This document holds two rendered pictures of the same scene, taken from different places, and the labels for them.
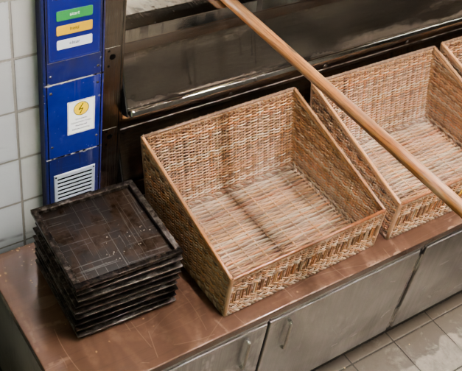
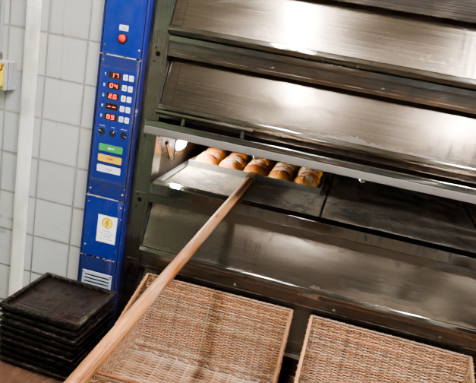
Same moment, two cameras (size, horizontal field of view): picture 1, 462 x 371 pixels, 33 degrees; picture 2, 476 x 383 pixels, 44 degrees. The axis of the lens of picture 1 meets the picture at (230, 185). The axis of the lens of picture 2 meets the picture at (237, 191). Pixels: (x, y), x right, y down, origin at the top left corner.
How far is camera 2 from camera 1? 1.63 m
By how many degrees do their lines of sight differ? 51
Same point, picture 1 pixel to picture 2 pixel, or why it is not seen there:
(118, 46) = (144, 192)
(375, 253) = not seen: outside the picture
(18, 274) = not seen: hidden behind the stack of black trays
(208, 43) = (219, 229)
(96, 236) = (54, 299)
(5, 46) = (73, 156)
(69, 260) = (22, 296)
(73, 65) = (105, 187)
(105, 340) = (7, 370)
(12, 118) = (69, 210)
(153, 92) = (164, 243)
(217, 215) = (174, 370)
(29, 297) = not seen: hidden behind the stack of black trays
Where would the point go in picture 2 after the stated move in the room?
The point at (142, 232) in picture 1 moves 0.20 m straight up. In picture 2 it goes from (77, 311) to (83, 256)
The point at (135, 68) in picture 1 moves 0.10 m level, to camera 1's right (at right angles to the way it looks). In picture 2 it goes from (158, 219) to (171, 229)
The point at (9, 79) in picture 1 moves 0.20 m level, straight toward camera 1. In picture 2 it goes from (72, 181) to (26, 189)
